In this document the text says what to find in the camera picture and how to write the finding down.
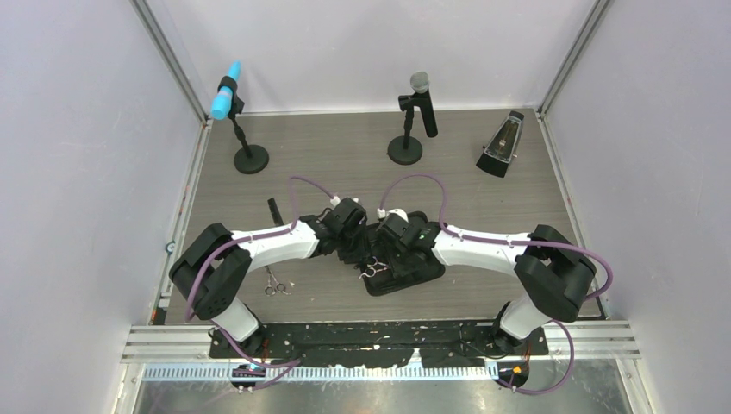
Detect silver thinning scissors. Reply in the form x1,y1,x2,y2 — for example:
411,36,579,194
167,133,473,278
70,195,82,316
359,256,390,279

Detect black zipper tool case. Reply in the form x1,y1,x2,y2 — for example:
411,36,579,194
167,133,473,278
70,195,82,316
357,220,446,297

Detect silver cutting scissors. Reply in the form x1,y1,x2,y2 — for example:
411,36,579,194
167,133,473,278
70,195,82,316
264,266,290,297

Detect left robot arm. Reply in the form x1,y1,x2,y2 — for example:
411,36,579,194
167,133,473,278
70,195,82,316
168,198,367,357

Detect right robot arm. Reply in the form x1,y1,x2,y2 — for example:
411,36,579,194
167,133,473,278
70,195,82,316
374,213,597,354

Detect black comb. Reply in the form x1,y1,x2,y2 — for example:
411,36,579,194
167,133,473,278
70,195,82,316
267,198,284,226

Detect right black microphone stand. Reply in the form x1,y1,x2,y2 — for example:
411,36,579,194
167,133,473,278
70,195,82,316
387,95,423,166

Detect black microphone stand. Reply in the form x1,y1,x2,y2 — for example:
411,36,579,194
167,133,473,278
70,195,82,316
226,95,270,174
387,95,423,166

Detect left black microphone stand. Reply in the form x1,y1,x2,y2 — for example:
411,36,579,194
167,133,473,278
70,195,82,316
226,95,270,174

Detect black metronome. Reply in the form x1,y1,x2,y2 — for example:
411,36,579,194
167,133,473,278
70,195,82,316
476,110,524,178

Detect black grey microphone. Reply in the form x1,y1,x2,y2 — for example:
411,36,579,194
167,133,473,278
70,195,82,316
409,72,438,138

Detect blue microphone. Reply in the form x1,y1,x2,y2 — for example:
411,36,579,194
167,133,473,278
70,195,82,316
210,60,241,120

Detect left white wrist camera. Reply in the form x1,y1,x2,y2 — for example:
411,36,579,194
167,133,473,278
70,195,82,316
329,196,359,207

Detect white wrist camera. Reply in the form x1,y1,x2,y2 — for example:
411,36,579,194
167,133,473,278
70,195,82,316
377,209,409,222
329,196,359,207

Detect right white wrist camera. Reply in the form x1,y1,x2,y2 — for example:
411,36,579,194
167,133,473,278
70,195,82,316
377,209,409,222

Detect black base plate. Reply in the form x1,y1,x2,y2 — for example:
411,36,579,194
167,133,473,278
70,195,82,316
239,320,548,368

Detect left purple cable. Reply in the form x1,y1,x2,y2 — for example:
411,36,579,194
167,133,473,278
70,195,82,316
182,175,341,390

